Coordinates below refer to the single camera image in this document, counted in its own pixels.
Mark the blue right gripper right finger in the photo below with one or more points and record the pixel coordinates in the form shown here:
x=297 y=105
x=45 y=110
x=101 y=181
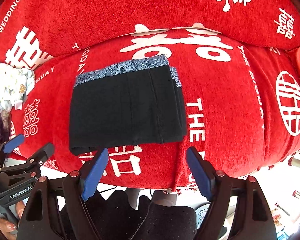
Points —
x=201 y=177

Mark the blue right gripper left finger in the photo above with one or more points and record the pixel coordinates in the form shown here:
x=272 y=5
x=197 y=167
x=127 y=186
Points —
x=91 y=173

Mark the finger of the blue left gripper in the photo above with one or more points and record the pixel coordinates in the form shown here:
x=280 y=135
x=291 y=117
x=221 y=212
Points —
x=13 y=143

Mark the black pants grey waistband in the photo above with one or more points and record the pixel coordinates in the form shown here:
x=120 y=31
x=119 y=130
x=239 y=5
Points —
x=132 y=102

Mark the operator left hand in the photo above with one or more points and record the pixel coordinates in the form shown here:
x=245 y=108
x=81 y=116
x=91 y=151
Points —
x=7 y=227

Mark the operator black trousers legs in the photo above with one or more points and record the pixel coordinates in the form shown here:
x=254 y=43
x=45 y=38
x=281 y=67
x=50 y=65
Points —
x=129 y=215

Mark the white floral cloth pile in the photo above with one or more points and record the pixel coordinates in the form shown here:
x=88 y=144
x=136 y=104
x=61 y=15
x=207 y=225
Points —
x=15 y=85

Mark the red wedding bed blanket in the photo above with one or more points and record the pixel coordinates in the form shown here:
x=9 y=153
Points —
x=233 y=96

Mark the red wedding quilt roll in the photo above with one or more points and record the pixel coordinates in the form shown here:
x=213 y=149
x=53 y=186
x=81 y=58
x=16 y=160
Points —
x=34 y=31

